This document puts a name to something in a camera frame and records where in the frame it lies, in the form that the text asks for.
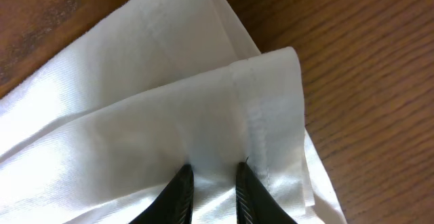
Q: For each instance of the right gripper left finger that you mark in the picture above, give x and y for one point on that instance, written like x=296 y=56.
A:
x=174 y=205

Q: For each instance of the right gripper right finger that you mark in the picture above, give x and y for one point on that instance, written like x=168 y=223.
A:
x=254 y=204

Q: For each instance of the white printed t-shirt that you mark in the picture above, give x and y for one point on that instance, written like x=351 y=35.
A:
x=97 y=132

